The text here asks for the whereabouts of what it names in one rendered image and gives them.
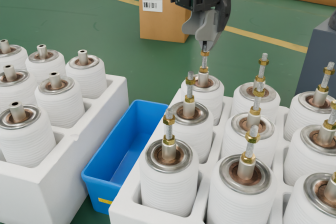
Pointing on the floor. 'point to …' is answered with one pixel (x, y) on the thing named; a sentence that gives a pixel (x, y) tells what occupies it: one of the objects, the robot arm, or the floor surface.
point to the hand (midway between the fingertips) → (208, 43)
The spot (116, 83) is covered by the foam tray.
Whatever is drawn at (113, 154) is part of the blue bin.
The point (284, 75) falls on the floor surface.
